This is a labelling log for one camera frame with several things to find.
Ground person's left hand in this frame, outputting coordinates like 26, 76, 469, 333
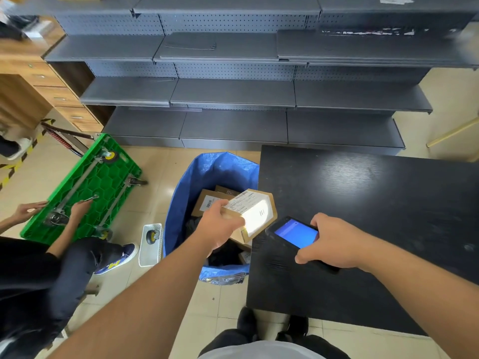
195, 199, 246, 255

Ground person's right hand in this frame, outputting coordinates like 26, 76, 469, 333
295, 212, 366, 274

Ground cardboard parcel with white label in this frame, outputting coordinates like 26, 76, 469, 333
222, 188, 278, 244

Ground black handheld scanner phone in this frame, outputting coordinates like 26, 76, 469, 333
265, 216, 341, 275

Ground person's left forearm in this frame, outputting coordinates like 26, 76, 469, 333
48, 232, 217, 359

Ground person's right forearm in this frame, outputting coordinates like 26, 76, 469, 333
357, 235, 479, 359

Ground cardboard box with tape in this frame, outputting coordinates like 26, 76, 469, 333
227, 227, 253, 253

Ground flat cardboard box with label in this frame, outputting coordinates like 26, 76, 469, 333
191, 189, 240, 221

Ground black packets in bag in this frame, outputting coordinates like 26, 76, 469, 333
186, 217, 244, 267

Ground blue woven plastic bag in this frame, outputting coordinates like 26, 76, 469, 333
163, 152, 260, 284

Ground silver foil packet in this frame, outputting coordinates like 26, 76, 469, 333
202, 273, 248, 286

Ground person's black right shoe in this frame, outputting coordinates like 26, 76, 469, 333
276, 314, 310, 343

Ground person's black shoe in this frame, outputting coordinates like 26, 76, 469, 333
276, 314, 310, 343
236, 306, 259, 343

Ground white tray with caster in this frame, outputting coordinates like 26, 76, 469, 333
138, 223, 164, 268

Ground person's black left shoe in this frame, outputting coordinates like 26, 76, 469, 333
236, 306, 259, 343

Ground person's white shirt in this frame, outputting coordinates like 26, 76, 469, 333
198, 340, 319, 359

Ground grey metal shelving unit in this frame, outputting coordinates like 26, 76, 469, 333
43, 0, 479, 157

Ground green plastic platform cart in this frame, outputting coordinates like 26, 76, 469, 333
20, 133, 143, 246

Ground wooden drawer cabinet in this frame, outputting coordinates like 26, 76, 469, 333
0, 16, 104, 133

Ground black cart handle with red spring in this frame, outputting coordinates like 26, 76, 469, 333
40, 121, 102, 158

